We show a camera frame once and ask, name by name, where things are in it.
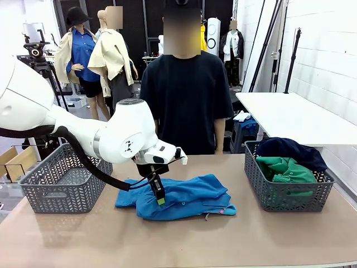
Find mannequin with yellow hoodie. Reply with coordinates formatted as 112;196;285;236
200;23;209;52

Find large white table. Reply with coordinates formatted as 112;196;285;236
235;92;357;162

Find navy blue garment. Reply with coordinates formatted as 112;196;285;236
255;137;329;173

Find person in black t-shirt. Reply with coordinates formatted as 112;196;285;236
139;0;234;156

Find mannequin white shirt black jacket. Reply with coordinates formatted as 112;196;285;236
219;20;245;88

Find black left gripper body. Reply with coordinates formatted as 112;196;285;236
136;163;170;177

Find black bag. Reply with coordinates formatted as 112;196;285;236
22;133;61;160

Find mannequin with cream jacket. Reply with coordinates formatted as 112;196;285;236
88;6;139;112

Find black light stand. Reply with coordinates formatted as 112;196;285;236
248;0;290;93

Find green garment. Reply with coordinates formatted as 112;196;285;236
255;156;317;184

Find black pole stand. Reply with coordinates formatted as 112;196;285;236
283;27;302;94

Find person's left forearm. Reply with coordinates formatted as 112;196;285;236
214;117;226;155

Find dark stool with clothes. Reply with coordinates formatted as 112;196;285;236
230;110;264;154

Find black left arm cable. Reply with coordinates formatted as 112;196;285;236
0;125;157;192

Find mannequin blue shirt black hat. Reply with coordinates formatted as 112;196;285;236
54;7;112;121

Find gray woven plastic basket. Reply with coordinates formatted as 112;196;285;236
244;140;335;212
18;142;114;214

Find white tower air conditioner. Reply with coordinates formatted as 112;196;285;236
206;17;221;65

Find light blue polo shirt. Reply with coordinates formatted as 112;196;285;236
115;174;229;209

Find cardboard box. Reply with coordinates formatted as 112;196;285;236
0;146;38;182

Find black camera tripod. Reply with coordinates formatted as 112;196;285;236
16;29;69;112

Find blue shorts with pink label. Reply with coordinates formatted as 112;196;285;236
136;192;238;221

